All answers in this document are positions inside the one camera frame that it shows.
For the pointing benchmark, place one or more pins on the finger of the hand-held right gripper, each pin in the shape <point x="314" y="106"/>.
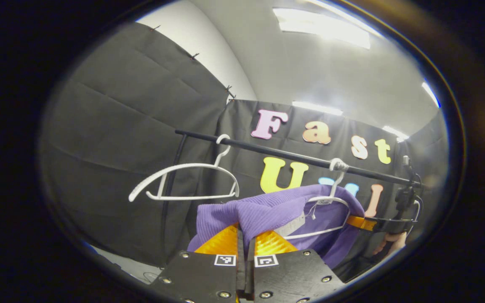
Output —
<point x="360" y="223"/>

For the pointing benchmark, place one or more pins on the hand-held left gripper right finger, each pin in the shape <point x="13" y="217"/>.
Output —
<point x="293" y="277"/>

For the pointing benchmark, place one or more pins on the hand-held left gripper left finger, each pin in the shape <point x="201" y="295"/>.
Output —
<point x="204" y="277"/>

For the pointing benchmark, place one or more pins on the purple ribbed jacket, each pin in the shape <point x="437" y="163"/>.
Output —
<point x="267" y="210"/>

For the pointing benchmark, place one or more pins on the white plastic hanger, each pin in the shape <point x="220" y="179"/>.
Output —
<point x="318" y="232"/>
<point x="192" y="197"/>

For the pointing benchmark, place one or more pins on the black metal clothes rack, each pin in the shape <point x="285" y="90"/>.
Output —
<point x="267" y="150"/>

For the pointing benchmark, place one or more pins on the black backdrop cloth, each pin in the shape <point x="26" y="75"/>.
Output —
<point x="120" y="126"/>

